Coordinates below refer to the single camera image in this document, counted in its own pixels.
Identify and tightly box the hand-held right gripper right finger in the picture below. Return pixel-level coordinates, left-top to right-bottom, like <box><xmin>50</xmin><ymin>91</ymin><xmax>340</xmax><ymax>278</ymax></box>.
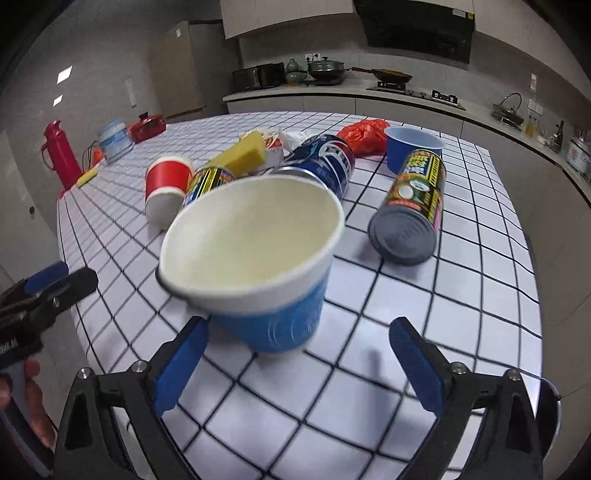
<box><xmin>389</xmin><ymin>316</ymin><xmax>543</xmax><ymax>480</ymax></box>

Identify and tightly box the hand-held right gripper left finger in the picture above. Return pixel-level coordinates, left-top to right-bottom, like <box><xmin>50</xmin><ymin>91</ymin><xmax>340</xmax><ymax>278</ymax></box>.
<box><xmin>54</xmin><ymin>316</ymin><xmax>211</xmax><ymax>480</ymax></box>

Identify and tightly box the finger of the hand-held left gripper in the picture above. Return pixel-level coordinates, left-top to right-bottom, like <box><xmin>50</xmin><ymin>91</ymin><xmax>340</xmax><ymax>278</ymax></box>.
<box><xmin>0</xmin><ymin>261</ymin><xmax>70</xmax><ymax>308</ymax></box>
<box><xmin>0</xmin><ymin>268</ymin><xmax>99</xmax><ymax>331</ymax></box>

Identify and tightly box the blue and white paper bowl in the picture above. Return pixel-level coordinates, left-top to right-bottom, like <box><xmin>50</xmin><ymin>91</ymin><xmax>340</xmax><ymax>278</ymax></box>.
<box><xmin>156</xmin><ymin>174</ymin><xmax>346</xmax><ymax>355</ymax></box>

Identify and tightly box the blue plastic cup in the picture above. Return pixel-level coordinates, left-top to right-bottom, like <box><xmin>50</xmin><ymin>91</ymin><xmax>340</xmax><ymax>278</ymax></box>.
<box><xmin>385</xmin><ymin>127</ymin><xmax>445</xmax><ymax>176</ymax></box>

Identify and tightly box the red and white milk carton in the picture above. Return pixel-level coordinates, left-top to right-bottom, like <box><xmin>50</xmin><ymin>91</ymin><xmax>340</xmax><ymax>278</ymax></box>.
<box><xmin>264</xmin><ymin>130</ymin><xmax>285</xmax><ymax>165</ymax></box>

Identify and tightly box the person's left hand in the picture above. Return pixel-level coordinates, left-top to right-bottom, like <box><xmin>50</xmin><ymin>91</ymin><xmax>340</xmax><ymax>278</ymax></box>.
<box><xmin>23</xmin><ymin>359</ymin><xmax>56</xmax><ymax>449</ymax></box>

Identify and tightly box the white checked tablecloth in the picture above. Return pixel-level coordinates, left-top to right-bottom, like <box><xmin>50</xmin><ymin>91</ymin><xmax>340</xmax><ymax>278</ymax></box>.
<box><xmin>56</xmin><ymin>111</ymin><xmax>541</xmax><ymax>480</ymax></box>

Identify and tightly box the red thermos flask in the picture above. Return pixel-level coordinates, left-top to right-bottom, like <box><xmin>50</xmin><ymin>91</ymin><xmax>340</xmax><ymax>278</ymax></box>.
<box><xmin>41</xmin><ymin>120</ymin><xmax>84</xmax><ymax>191</ymax></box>

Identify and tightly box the red paper cup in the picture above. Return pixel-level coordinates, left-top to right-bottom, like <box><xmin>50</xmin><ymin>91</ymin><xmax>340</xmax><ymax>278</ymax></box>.
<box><xmin>144</xmin><ymin>156</ymin><xmax>195</xmax><ymax>229</ymax></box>

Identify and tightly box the yellow label tin can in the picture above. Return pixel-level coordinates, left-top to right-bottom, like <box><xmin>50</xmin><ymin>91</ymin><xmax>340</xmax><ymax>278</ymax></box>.
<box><xmin>178</xmin><ymin>157</ymin><xmax>241</xmax><ymax>217</ymax></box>
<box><xmin>368</xmin><ymin>148</ymin><xmax>447</xmax><ymax>266</ymax></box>

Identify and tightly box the red electric cooker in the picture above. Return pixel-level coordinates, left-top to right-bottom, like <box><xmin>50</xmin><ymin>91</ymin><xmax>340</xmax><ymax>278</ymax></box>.
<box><xmin>127</xmin><ymin>112</ymin><xmax>167</xmax><ymax>143</ymax></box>

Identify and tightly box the blue pepsi can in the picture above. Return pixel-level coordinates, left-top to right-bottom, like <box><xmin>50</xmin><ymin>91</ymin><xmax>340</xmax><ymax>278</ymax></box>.
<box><xmin>270</xmin><ymin>134</ymin><xmax>357</xmax><ymax>200</ymax></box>

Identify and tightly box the red plastic bag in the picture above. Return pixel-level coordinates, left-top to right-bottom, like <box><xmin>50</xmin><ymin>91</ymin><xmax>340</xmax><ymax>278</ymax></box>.
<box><xmin>336</xmin><ymin>119</ymin><xmax>391</xmax><ymax>158</ymax></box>

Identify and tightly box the beige refrigerator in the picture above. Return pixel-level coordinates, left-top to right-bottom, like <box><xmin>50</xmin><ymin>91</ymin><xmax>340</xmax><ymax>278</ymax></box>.
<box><xmin>148</xmin><ymin>21</ymin><xmax>206</xmax><ymax>123</ymax></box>

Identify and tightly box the white rice cooker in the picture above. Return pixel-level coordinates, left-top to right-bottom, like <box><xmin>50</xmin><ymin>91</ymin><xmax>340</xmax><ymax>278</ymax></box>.
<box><xmin>569</xmin><ymin>131</ymin><xmax>591</xmax><ymax>183</ymax></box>

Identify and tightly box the black gas stove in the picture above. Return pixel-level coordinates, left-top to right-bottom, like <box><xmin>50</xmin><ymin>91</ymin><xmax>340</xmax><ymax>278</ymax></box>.
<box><xmin>367</xmin><ymin>80</ymin><xmax>467</xmax><ymax>110</ymax></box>

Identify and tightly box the black toaster oven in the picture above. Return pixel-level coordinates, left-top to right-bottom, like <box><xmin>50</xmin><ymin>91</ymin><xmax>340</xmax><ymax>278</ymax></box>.
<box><xmin>231</xmin><ymin>62</ymin><xmax>287</xmax><ymax>92</ymax></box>

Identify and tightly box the black wok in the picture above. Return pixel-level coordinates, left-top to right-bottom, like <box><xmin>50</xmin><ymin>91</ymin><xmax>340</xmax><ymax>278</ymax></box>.
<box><xmin>350</xmin><ymin>67</ymin><xmax>414</xmax><ymax>85</ymax></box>

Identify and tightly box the green ceramic jar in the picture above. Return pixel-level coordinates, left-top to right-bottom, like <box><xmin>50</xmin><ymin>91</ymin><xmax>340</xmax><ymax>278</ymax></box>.
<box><xmin>285</xmin><ymin>58</ymin><xmax>308</xmax><ymax>85</ymax></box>

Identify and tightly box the grey pot with lid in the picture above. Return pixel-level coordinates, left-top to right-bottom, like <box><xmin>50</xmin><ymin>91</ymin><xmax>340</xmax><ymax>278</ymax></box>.
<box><xmin>307</xmin><ymin>56</ymin><xmax>347</xmax><ymax>85</ymax></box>

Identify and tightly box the black range hood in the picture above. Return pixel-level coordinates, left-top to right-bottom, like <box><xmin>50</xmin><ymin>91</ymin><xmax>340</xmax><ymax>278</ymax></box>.
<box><xmin>353</xmin><ymin>0</ymin><xmax>476</xmax><ymax>64</ymax></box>

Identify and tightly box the long beige wall cabinet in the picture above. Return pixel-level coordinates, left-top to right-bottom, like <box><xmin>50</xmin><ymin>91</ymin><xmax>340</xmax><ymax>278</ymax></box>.
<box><xmin>475</xmin><ymin>0</ymin><xmax>555</xmax><ymax>70</ymax></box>

